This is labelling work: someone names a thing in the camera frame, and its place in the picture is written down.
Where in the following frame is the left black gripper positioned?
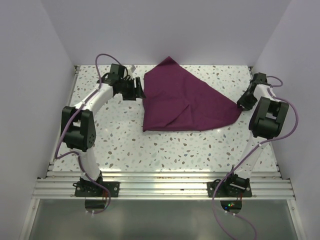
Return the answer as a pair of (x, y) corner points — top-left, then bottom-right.
(119, 77), (146, 101)

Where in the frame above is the purple surgical cloth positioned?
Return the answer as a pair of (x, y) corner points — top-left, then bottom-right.
(142, 56), (242, 132)

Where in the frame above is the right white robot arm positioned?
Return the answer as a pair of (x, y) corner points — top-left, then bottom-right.
(219, 72), (290, 197)

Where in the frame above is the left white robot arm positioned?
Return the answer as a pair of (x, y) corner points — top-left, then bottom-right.
(54, 63), (146, 197)

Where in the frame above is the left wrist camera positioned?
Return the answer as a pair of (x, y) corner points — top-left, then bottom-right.
(129, 65), (136, 72)

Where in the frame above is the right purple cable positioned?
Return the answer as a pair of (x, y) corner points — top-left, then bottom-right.
(211, 76), (300, 240)

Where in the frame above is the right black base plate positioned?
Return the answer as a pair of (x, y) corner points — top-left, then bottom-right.
(206, 179), (253, 198)

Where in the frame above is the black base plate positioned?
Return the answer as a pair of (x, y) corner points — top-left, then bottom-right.
(206, 179), (253, 198)
(72, 181), (120, 198)

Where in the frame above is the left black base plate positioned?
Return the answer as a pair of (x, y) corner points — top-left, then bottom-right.
(72, 181), (120, 198)

